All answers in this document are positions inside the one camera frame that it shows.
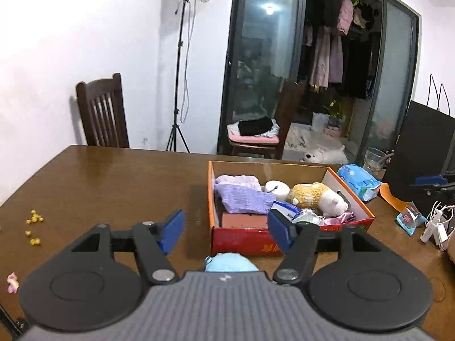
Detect scattered yellow beads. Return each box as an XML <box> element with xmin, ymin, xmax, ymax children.
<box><xmin>25</xmin><ymin>209</ymin><xmax>45</xmax><ymax>248</ymax></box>

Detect studio light on tripod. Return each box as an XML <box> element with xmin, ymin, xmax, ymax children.
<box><xmin>164</xmin><ymin>0</ymin><xmax>218</xmax><ymax>153</ymax></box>

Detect light blue plush toy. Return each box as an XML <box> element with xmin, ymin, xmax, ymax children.
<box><xmin>204</xmin><ymin>252</ymin><xmax>260</xmax><ymax>274</ymax></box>

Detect white folded cloth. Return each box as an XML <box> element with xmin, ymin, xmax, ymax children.
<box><xmin>227</xmin><ymin>122</ymin><xmax>280</xmax><ymax>139</ymax></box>

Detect clear glass cup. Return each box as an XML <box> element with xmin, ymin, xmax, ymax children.
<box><xmin>363</xmin><ymin>147</ymin><xmax>392</xmax><ymax>180</ymax></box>

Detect dark wooden chair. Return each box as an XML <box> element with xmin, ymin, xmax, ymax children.
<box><xmin>76</xmin><ymin>73</ymin><xmax>131</xmax><ymax>149</ymax></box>

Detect blue white packet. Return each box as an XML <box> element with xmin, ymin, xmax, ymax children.
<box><xmin>272</xmin><ymin>201</ymin><xmax>303</xmax><ymax>223</ymax></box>

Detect pink sponge block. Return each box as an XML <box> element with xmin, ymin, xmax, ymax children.
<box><xmin>221</xmin><ymin>212</ymin><xmax>269</xmax><ymax>230</ymax></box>

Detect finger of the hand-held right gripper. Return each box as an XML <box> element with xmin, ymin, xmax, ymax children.
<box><xmin>415</xmin><ymin>173</ymin><xmax>455</xmax><ymax>186</ymax></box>
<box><xmin>409</xmin><ymin>183</ymin><xmax>455</xmax><ymax>196</ymax></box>

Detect orange red cardboard box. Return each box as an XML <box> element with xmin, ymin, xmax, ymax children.
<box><xmin>208</xmin><ymin>161</ymin><xmax>376</xmax><ymax>257</ymax></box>

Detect purple knit cloth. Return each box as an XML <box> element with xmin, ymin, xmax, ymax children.
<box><xmin>214</xmin><ymin>183</ymin><xmax>274</xmax><ymax>216</ymax></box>

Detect black folded cloth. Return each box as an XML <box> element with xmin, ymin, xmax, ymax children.
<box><xmin>237</xmin><ymin>117</ymin><xmax>274</xmax><ymax>136</ymax></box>

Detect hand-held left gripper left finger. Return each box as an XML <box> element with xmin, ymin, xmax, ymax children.
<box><xmin>69</xmin><ymin>208</ymin><xmax>186</xmax><ymax>286</ymax></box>

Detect white fluffy rug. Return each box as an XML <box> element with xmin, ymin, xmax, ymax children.
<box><xmin>284</xmin><ymin>124</ymin><xmax>349</xmax><ymax>164</ymax></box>

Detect small snack packet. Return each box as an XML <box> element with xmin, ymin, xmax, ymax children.
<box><xmin>395</xmin><ymin>202</ymin><xmax>427</xmax><ymax>235</ymax></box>

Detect white round container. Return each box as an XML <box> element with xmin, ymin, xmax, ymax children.
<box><xmin>265</xmin><ymin>180</ymin><xmax>292</xmax><ymax>203</ymax></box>

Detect pink satin scrunchie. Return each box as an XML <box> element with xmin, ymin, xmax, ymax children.
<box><xmin>318</xmin><ymin>211</ymin><xmax>356</xmax><ymax>226</ymax></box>

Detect blue tissue packet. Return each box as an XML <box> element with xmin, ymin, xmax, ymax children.
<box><xmin>336</xmin><ymin>164</ymin><xmax>383</xmax><ymax>201</ymax></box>

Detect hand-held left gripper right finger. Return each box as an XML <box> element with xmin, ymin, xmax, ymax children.
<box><xmin>266</xmin><ymin>209</ymin><xmax>384</xmax><ymax>286</ymax></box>

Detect black bag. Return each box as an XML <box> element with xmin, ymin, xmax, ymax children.
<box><xmin>382</xmin><ymin>74</ymin><xmax>455</xmax><ymax>207</ymax></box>

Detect sliding glass door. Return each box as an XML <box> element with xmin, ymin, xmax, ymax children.
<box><xmin>366</xmin><ymin>0</ymin><xmax>420</xmax><ymax>157</ymax></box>
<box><xmin>217</xmin><ymin>0</ymin><xmax>307</xmax><ymax>157</ymax></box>

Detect yellow white plush toy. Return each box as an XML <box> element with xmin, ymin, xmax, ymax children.
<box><xmin>287</xmin><ymin>182</ymin><xmax>351</xmax><ymax>217</ymax></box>

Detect white plush dog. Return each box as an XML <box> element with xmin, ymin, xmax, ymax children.
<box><xmin>302</xmin><ymin>147</ymin><xmax>348</xmax><ymax>164</ymax></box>

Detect wooden chair with cushion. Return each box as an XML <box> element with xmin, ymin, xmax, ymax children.
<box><xmin>229</xmin><ymin>78</ymin><xmax>307</xmax><ymax>159</ymax></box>

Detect row of hanging clothes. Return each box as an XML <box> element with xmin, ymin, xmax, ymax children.
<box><xmin>302</xmin><ymin>0</ymin><xmax>383</xmax><ymax>99</ymax></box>

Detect orange strip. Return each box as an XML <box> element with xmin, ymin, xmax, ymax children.
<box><xmin>379</xmin><ymin>183</ymin><xmax>410</xmax><ymax>214</ymax></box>

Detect pink seat cushion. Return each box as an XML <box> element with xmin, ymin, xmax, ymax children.
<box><xmin>229</xmin><ymin>133</ymin><xmax>280</xmax><ymax>146</ymax></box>

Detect black metal bar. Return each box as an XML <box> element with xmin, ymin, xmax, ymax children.
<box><xmin>0</xmin><ymin>305</ymin><xmax>29</xmax><ymax>338</ymax></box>

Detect green potted plant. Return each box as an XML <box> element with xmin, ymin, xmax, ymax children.
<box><xmin>325</xmin><ymin>99</ymin><xmax>348</xmax><ymax>122</ymax></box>

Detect white paper bag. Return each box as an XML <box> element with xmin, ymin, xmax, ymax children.
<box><xmin>312</xmin><ymin>112</ymin><xmax>330</xmax><ymax>130</ymax></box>

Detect white charger with cable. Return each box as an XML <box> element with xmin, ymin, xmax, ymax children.
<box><xmin>420</xmin><ymin>204</ymin><xmax>455</xmax><ymax>251</ymax></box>

